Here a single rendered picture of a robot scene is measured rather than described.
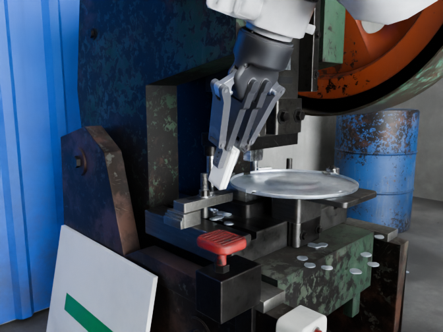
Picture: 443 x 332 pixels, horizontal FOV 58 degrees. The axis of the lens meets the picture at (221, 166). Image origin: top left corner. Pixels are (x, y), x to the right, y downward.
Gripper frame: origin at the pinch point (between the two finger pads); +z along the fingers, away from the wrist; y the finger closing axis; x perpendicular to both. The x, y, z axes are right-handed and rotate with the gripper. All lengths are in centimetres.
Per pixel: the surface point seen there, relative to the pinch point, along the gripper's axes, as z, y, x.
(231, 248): 9.6, -1.1, -7.8
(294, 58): -10.8, 37.6, 22.4
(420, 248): 100, 223, 9
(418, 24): -26, 66, 11
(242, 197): 20.1, 25.0, 12.7
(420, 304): 88, 149, -17
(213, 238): 11.0, -1.1, -3.9
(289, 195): 9.3, 20.8, -0.8
